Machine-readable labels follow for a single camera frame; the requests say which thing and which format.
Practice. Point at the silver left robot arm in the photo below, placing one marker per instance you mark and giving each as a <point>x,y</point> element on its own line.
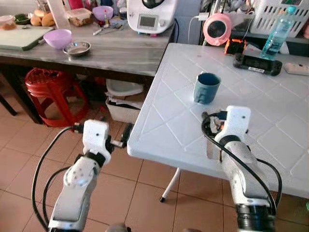
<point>77,183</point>

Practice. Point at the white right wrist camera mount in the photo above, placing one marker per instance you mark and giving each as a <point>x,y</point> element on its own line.
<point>236,121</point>

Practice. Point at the pink round appliance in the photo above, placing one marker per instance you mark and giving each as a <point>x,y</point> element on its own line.
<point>217,29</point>

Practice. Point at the dark wooden counter table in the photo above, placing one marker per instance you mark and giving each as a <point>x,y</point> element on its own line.
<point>116,55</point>

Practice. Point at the white plastic folding table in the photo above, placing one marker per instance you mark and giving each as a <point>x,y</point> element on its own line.
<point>260,111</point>

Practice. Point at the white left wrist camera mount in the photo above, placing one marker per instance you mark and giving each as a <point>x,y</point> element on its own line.
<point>95,134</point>

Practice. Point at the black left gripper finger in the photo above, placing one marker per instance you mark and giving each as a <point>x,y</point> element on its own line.
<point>128,133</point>

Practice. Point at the metal cutlery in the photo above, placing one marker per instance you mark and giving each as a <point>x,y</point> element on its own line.
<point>107,30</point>

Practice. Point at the dark blue cup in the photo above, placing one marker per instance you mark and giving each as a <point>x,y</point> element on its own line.
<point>206,89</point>

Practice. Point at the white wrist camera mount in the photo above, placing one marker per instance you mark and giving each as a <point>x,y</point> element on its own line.
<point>236,121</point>
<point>95,134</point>

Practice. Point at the small clear food bowl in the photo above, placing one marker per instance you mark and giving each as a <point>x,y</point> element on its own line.
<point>7,23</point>

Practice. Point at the clear plastic food container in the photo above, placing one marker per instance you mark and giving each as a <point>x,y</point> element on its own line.
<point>79,17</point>

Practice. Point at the dark green bowl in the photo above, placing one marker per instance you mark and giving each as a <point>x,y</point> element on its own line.
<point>22,19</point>

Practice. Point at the red plastic stool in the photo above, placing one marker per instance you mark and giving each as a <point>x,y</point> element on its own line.
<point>55,89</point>

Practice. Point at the small purple bowl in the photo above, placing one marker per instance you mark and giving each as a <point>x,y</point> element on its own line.
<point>102,13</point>

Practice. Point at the orange black device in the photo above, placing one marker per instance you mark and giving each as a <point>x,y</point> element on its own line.
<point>234,47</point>

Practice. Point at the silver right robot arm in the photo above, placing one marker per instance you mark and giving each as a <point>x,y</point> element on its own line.
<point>244,188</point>

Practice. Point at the metal bowl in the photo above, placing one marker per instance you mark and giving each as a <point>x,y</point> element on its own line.
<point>77,48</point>

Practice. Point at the white power strip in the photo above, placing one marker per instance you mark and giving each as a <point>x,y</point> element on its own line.
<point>297,69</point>

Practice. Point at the white kitchen cooking machine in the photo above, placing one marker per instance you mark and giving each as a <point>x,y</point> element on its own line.
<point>152,19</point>

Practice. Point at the pale green cutting board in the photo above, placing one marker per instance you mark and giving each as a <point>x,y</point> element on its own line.
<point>21,37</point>

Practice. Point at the black handheld controller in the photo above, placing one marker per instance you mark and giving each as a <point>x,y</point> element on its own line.
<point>258,64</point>

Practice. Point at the large purple bowl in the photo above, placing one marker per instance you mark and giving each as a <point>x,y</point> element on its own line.
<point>57,38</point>

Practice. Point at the white charger plug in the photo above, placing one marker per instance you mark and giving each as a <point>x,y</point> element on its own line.
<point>203,17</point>

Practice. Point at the white plastic bin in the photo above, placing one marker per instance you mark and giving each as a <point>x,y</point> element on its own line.
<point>123,104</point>

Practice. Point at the brown bread rolls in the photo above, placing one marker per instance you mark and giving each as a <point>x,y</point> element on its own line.
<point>42,19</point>

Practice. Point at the clear blue water bottle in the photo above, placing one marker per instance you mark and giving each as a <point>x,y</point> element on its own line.
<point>276,38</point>

